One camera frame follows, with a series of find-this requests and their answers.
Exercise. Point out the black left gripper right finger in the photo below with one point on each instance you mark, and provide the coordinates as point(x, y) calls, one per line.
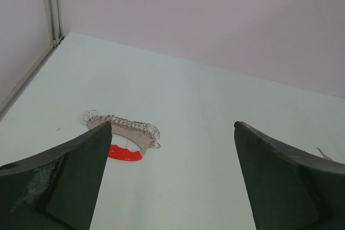
point(289, 188)

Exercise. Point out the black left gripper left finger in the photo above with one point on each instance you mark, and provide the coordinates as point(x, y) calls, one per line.
point(57, 188)

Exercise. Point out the red-handled metal keyring holder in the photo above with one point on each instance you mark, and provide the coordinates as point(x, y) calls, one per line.
point(143, 135)

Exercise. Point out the silver key with yellow tag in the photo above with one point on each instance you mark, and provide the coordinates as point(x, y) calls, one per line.
point(325, 156)

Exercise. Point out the aluminium corner post left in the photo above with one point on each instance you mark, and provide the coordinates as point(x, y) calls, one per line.
point(52, 10)

